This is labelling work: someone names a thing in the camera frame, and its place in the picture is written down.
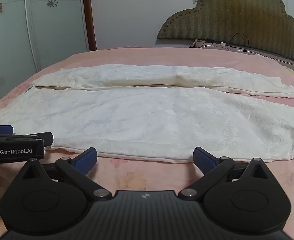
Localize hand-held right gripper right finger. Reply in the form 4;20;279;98
178;147;275;201

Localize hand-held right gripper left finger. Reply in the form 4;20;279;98
17;147;113;202

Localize white pants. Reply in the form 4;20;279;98
0;64;294;163

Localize pink bed blanket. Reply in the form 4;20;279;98
0;45;294;230

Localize floral glass wardrobe door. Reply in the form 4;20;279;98
0;0;98;107

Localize small pink cloth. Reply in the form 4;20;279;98
189;39;208;49

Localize black cable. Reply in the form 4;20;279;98
204;32;294;65

